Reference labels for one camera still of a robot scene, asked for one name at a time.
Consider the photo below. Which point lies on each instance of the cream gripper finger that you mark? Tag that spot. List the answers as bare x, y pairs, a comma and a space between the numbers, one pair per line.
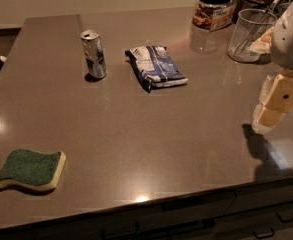
275, 101
262, 44

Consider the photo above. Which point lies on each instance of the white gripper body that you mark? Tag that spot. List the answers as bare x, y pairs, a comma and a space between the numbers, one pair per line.
290, 40

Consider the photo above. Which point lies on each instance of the green and yellow sponge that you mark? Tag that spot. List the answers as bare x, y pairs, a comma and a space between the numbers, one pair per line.
32, 170

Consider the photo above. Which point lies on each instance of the silver redbull can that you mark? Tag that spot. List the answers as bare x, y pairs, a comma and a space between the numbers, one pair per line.
94, 54

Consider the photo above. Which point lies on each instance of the metal whisk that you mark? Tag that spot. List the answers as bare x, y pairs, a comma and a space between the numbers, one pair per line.
253, 32

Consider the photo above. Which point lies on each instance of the clear plastic cup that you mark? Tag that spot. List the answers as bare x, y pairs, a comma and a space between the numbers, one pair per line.
251, 25

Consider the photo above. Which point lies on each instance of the glass jar black lid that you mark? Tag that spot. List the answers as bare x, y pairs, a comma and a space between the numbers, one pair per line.
213, 15

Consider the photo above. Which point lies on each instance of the blue white snack bag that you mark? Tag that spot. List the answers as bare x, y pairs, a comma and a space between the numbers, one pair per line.
154, 67

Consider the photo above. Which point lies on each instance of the black drawer handle lower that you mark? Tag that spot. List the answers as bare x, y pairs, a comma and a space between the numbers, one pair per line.
263, 233

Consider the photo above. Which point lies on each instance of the black drawer handle left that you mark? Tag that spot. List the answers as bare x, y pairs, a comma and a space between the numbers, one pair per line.
120, 231

